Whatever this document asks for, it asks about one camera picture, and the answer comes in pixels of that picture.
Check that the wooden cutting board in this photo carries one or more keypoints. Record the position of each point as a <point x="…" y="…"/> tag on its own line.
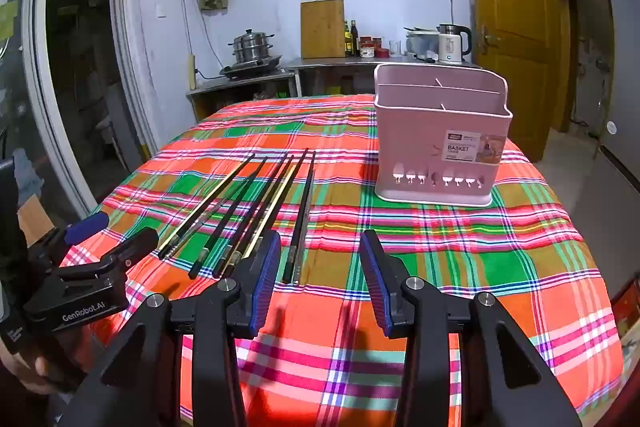
<point x="322" y="29"/>

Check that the wooden door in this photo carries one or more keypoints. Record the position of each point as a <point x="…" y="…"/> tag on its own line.
<point x="510" y="7"/>

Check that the induction cooker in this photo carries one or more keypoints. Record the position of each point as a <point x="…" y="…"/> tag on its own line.
<point x="250" y="67"/>

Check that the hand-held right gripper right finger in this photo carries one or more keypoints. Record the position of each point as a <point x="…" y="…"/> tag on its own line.
<point x="375" y="282"/>

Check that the grey refrigerator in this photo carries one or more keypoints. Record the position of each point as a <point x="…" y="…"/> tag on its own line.
<point x="622" y="82"/>

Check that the pink plastic utensil basket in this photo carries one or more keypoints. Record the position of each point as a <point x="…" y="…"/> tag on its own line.
<point x="425" y="132"/>

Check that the row of black chopsticks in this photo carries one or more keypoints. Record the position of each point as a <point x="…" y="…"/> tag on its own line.
<point x="288" y="264"/>

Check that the steel kitchen table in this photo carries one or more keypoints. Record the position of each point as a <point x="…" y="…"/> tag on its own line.
<point x="330" y="64"/>

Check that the yellow power strip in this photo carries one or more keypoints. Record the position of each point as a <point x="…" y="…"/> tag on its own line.
<point x="191" y="72"/>

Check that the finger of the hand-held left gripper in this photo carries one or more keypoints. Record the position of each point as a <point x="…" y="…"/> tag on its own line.
<point x="130" y="249"/>
<point x="87" y="224"/>

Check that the red box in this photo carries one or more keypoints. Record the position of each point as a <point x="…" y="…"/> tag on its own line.
<point x="629" y="312"/>

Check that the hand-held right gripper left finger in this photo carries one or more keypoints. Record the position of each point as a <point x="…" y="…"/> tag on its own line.
<point x="264" y="287"/>

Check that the steel steamer pot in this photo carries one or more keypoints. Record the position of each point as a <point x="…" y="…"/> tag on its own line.
<point x="252" y="47"/>

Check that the white electric kettle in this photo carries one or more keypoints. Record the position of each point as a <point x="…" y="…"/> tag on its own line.
<point x="452" y="47"/>

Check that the plaid tablecloth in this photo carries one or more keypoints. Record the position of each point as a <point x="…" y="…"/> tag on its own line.
<point x="450" y="247"/>

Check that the sliding glass door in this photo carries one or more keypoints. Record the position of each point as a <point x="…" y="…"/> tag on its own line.
<point x="75" y="57"/>

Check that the white wall switch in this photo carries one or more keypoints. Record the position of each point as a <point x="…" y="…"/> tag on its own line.
<point x="162" y="10"/>

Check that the person's left hand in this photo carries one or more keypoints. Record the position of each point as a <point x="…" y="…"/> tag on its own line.
<point x="17" y="369"/>

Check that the clear drinking glass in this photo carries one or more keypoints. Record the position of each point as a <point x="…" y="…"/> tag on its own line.
<point x="395" y="48"/>

